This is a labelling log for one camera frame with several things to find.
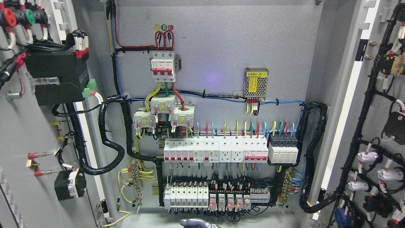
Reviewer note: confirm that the grey cabinet door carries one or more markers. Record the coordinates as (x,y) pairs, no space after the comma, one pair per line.
(30,201)
(369,165)

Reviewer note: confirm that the white current transformers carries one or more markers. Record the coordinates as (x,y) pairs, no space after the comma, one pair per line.
(166,109)

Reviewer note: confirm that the white socket breaker row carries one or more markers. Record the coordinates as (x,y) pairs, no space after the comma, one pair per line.
(217,149)

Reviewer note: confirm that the red white main breaker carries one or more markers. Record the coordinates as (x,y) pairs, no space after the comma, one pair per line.
(165,65)

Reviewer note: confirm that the metal mesh power supply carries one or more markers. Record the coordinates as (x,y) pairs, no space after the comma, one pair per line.
(256,79)

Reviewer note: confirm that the white lower breaker row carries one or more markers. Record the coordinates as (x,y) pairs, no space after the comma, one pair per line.
(194,195)

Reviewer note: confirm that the black surge protector block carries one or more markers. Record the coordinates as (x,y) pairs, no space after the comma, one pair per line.
(283,150)

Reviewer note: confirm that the relay terminal row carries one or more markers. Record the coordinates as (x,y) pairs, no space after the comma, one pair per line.
(237,194)

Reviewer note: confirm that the black digital power meter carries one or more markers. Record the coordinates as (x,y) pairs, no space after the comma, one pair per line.
(62,76)

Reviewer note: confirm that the yellow indicator lamp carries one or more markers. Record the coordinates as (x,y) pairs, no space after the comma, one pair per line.
(40,17)

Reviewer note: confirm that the green indicator lamp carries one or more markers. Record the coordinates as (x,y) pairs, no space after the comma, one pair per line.
(26,18)

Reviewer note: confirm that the red indicator lamp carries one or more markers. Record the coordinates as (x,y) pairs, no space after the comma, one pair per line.
(8,20)

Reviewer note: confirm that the yellow terminal post block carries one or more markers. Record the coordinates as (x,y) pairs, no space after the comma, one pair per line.
(63,130)

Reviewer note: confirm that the white rotary selector switch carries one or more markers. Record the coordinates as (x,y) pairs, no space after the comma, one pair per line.
(70,184)

